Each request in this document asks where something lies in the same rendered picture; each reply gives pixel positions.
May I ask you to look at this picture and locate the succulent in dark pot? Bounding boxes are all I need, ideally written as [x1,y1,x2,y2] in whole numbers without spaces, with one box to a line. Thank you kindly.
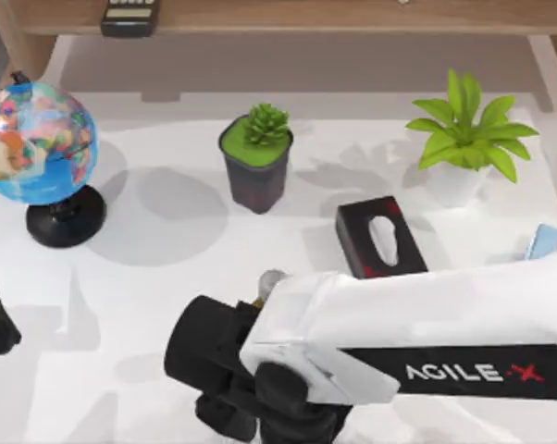
[217,102,295,216]

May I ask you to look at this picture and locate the grey light bulb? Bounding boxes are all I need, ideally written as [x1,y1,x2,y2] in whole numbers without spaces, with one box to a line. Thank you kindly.
[257,269,290,308]

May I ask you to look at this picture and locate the black tissue box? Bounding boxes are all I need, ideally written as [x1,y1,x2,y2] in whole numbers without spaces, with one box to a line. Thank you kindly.
[335,195,429,280]

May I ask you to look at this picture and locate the wooden desk shelf unit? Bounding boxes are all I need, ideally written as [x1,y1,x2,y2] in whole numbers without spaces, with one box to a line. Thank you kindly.
[0,0,557,114]

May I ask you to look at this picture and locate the leafy plant in white pot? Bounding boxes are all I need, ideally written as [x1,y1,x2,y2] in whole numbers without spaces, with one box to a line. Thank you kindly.
[404,68,541,208]

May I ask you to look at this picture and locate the black calculator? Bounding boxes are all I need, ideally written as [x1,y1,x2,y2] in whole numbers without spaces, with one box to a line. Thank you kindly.
[99,0,162,37]

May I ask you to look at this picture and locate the blue globe on black stand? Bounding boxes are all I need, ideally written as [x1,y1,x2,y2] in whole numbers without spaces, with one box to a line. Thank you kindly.
[0,70,108,247]

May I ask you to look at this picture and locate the light blue book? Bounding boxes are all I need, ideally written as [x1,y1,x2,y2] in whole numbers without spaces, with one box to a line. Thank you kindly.
[522,223,557,264]

